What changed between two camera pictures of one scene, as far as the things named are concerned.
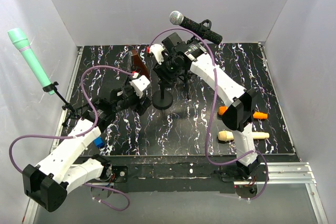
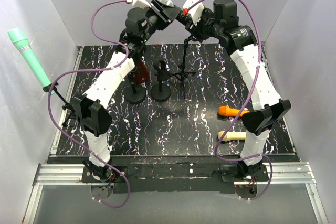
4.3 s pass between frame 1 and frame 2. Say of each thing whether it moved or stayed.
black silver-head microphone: moved
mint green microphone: stayed
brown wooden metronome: stayed
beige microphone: stayed
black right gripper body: moved
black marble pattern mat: stayed
